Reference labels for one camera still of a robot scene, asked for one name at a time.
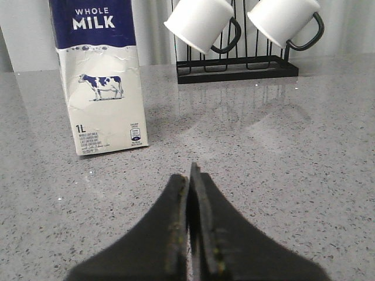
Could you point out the white enamel mug left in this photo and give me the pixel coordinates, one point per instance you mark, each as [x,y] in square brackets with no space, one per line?
[199,23]

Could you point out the black wire mug rack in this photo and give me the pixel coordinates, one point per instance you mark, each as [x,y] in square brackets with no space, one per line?
[253,57]

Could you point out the white enamel mug right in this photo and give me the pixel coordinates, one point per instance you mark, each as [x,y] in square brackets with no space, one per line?
[280,21]

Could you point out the white enamel mug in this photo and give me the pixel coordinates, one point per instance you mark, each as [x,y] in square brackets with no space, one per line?
[199,23]
[280,21]

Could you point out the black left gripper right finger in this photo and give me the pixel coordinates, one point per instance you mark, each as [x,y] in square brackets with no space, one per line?
[225,246]

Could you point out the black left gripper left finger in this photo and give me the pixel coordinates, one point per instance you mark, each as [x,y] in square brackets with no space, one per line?
[154,249]

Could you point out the blue white milk carton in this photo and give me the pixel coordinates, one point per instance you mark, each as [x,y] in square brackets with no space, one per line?
[99,67]

